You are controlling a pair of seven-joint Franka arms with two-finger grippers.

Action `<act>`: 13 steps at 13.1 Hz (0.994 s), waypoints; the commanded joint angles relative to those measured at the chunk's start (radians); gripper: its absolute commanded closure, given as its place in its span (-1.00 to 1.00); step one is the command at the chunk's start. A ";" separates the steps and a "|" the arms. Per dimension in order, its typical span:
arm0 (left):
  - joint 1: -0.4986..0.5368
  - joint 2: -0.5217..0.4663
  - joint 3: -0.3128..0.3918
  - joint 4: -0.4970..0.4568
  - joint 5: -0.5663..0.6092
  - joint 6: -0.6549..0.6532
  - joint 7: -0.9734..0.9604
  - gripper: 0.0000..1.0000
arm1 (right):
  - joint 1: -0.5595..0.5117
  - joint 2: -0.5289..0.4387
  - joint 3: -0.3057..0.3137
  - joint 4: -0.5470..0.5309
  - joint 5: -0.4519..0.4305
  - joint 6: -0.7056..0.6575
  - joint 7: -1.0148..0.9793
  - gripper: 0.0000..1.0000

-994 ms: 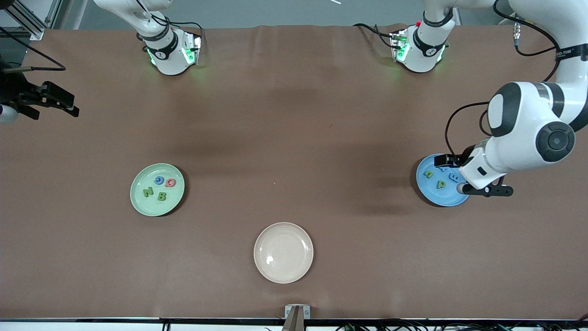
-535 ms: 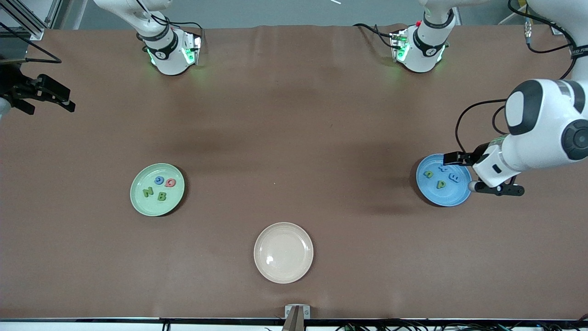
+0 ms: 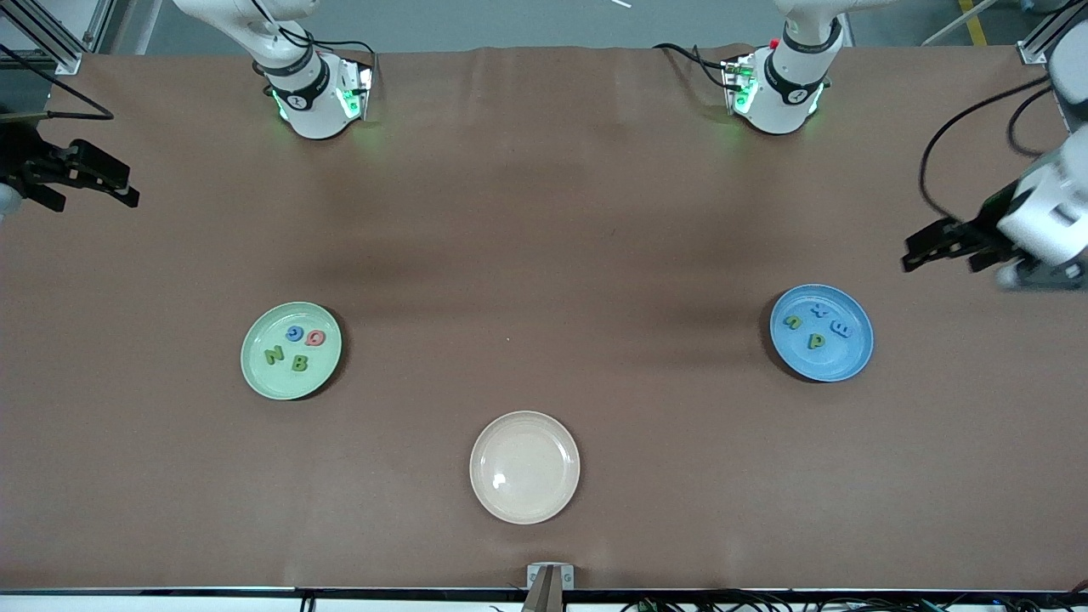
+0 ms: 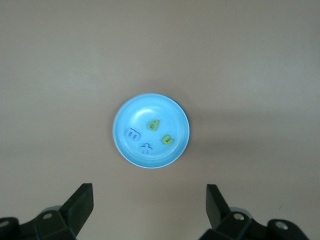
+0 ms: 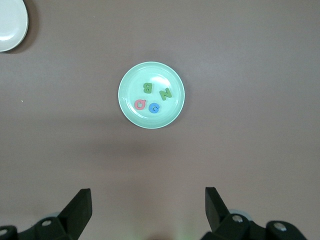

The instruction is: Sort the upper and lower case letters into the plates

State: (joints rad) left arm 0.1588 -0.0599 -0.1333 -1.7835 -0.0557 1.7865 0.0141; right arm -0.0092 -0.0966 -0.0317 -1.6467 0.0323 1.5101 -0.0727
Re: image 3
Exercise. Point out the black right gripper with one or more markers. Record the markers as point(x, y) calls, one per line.
point(24, 161)

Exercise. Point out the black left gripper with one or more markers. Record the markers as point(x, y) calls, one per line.
point(991, 218)

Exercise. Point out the blue letter m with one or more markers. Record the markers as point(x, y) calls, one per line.
point(841, 330)

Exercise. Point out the green letter p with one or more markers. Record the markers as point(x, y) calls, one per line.
point(810, 340)

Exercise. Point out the red letter Q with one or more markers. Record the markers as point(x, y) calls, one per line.
point(309, 338)

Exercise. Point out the green letter B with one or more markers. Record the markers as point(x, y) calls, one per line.
point(299, 363)

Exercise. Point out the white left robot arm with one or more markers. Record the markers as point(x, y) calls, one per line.
point(782, 93)

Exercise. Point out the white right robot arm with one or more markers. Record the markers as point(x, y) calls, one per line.
point(314, 93)

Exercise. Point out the blue plate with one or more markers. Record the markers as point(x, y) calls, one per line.
point(841, 361)

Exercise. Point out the light green plate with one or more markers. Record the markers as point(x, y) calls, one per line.
point(297, 382)

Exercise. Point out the brown table cover sheet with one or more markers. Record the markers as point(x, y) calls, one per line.
point(544, 212)

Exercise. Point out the beige plate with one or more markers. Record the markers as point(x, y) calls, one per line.
point(524, 467)

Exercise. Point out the aluminium frame profile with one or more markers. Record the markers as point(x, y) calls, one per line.
point(64, 61)
point(1031, 53)

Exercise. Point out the white table front rail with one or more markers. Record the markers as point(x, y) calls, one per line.
point(170, 605)

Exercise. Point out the grey metal clamp bracket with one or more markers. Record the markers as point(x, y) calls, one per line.
point(533, 578)

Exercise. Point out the aluminium camera post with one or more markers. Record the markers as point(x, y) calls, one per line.
point(544, 599)

